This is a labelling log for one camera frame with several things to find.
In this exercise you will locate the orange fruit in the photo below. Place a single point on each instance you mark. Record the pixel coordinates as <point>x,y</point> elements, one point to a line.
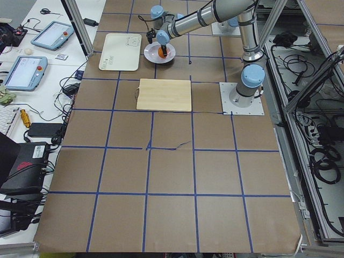
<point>159,53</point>

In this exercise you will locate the white round plate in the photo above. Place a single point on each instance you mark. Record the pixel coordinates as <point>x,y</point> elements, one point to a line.
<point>151,53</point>

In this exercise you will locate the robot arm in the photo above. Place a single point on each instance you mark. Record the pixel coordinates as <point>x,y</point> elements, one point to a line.
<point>159,21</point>
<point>168,26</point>

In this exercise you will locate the white bear tray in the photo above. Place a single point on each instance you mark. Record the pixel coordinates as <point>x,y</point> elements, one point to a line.
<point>121,52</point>

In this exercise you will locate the bamboo cutting board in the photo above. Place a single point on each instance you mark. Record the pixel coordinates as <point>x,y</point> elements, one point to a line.
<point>164,95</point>

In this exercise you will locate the black power brick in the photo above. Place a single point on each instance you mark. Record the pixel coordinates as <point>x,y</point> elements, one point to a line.
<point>90,22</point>

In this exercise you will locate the small printed card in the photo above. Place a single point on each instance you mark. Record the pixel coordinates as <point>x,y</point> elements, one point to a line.
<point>61,57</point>

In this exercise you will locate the upper blue teach pendant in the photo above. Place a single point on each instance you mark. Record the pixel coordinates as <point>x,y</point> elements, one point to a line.
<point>53,36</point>

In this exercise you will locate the blue teach pendant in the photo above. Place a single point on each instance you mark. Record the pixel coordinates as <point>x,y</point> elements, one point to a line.
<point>53,36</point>
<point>26,73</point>

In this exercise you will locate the black scissors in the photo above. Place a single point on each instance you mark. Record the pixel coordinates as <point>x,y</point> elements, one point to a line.
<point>46,11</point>

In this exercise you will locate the lower blue teach pendant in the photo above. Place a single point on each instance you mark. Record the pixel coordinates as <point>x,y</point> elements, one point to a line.
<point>26,73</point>

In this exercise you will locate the black power adapter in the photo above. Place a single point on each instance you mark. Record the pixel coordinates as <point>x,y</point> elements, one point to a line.
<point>44,130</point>

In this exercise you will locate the gold metal cylinder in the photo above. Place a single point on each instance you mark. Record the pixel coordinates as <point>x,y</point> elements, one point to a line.
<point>25,118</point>

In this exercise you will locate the white keyboard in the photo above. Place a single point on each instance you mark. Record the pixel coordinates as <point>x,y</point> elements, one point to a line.
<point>9,117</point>

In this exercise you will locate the black electronics box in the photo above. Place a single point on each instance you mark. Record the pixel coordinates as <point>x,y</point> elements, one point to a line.
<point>22,167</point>

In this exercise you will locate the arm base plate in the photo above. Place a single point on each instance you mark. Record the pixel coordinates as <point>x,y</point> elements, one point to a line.
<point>225,30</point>
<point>235,104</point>

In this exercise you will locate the aluminium frame post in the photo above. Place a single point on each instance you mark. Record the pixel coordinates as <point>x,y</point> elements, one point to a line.
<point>74,16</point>

